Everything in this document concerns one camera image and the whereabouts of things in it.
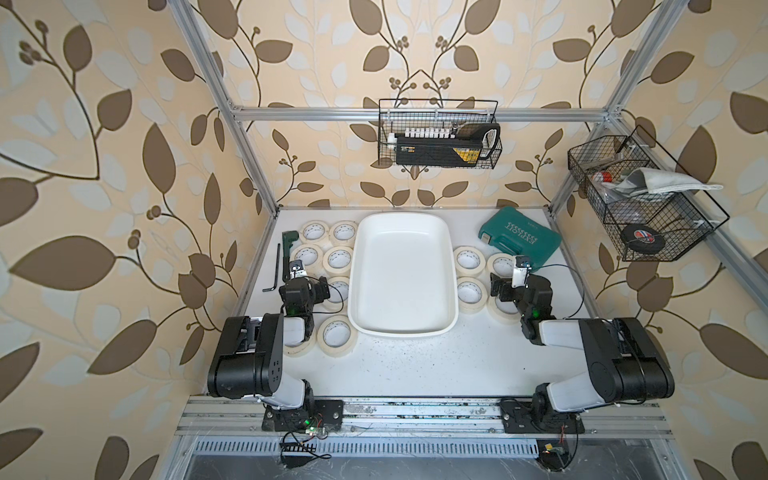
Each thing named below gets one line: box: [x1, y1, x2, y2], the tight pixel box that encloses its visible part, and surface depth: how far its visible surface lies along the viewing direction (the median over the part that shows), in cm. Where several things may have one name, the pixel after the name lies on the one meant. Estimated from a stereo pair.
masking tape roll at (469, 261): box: [453, 246, 487, 278], surface depth 104 cm
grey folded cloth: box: [602, 167, 723, 196], surface depth 64 cm
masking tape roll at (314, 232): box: [300, 220, 330, 244], surface depth 114 cm
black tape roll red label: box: [621, 223, 666, 255], surface depth 73 cm
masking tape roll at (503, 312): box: [486, 295, 523, 325], surface depth 92 cm
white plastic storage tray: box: [348, 211, 460, 338], surface depth 101 cm
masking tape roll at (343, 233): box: [329, 220, 358, 247], surface depth 114 cm
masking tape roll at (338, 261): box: [323, 246, 354, 278], surface depth 106 cm
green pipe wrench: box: [282, 230, 299, 283], surface depth 112 cm
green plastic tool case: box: [478, 207, 562, 272], surface depth 108 cm
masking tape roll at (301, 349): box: [283, 336, 318, 357], surface depth 84 cm
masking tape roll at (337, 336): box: [316, 314, 359, 358], surface depth 88 cm
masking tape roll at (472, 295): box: [457, 277, 489, 314], surface depth 97 cm
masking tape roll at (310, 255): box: [290, 244, 324, 275], surface depth 107 cm
